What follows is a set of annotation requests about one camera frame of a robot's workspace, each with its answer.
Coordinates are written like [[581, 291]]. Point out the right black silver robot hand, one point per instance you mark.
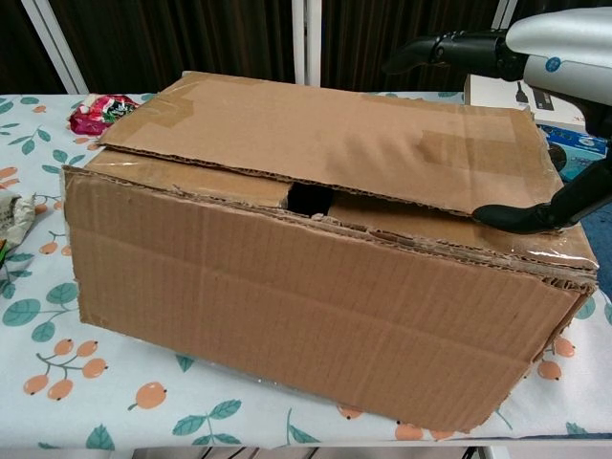
[[564, 72]]

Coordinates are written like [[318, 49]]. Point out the cardboard shipping box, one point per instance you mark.
[[311, 287]]

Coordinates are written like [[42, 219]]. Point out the long blue box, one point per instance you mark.
[[569, 143]]

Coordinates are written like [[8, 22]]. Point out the white product box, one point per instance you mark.
[[487, 93]]

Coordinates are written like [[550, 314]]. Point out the red drink pouch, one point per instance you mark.
[[95, 117]]

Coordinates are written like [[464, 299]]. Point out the crumpled white orange snack bag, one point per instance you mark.
[[16, 215]]

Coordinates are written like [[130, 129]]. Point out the floral leaf print tablecloth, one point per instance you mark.
[[95, 392]]

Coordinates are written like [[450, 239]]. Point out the green orange snack bag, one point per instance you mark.
[[2, 253]]

